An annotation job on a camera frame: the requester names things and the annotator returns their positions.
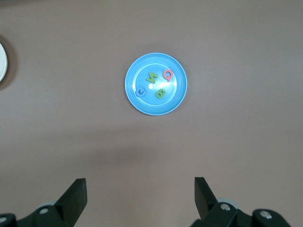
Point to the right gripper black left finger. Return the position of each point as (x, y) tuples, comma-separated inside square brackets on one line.
[(73, 201)]

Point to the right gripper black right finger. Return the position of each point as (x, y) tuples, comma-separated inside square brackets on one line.
[(203, 201)]

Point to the green foam letter B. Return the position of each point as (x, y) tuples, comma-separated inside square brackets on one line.
[(161, 94)]

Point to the blue foam letter C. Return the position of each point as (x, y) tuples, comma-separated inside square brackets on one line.
[(138, 92)]

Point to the pink foam letter Q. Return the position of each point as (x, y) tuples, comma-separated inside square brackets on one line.
[(164, 74)]

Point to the green foam letter N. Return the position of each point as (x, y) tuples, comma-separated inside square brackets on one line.
[(152, 78)]

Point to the blue plate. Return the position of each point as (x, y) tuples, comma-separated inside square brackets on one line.
[(156, 106)]

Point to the beige plate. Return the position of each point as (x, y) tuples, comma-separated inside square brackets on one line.
[(2, 62)]

